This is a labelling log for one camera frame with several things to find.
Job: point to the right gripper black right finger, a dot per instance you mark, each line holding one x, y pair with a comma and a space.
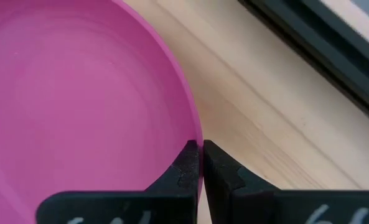
265, 207

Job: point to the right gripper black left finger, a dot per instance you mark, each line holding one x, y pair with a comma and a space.
140, 207

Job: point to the light pink plastic plate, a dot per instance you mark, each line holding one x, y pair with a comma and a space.
78, 93

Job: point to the black table edge frame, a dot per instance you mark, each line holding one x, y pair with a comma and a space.
327, 46

